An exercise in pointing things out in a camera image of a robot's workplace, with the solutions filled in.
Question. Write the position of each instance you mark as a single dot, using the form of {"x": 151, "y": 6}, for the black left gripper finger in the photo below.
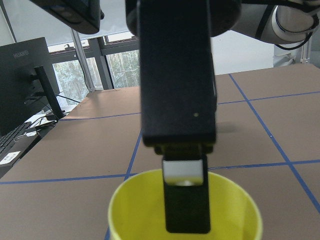
{"x": 178, "y": 105}

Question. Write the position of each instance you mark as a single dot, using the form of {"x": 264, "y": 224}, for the yellow plastic cup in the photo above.
{"x": 137, "y": 211}

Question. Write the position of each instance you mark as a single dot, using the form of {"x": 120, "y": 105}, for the black computer monitor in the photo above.
{"x": 27, "y": 83}

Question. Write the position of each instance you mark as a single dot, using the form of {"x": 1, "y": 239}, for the black keyboard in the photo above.
{"x": 8, "y": 141}

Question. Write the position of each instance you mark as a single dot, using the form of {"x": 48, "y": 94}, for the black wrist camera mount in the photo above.
{"x": 83, "y": 16}

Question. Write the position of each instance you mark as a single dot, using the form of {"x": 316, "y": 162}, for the aluminium frame post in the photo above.
{"x": 82, "y": 60}

